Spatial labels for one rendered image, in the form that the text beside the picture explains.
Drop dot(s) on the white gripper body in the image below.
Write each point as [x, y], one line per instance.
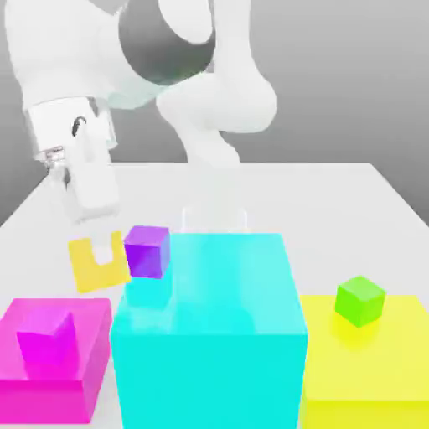
[95, 187]

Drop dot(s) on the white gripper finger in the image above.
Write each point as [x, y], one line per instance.
[103, 250]

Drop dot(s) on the small yellow cube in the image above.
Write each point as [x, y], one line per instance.
[100, 276]

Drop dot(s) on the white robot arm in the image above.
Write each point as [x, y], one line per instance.
[67, 50]

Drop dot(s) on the small purple cube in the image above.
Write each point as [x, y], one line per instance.
[147, 254]

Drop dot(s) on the small magenta cube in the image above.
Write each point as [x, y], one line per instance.
[47, 348]

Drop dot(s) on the small green cube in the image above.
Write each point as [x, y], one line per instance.
[360, 301]

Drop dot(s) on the large magenta box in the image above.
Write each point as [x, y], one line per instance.
[94, 335]

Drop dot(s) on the large cyan box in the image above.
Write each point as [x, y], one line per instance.
[211, 335]

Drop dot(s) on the large yellow box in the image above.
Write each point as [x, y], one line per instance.
[368, 368]

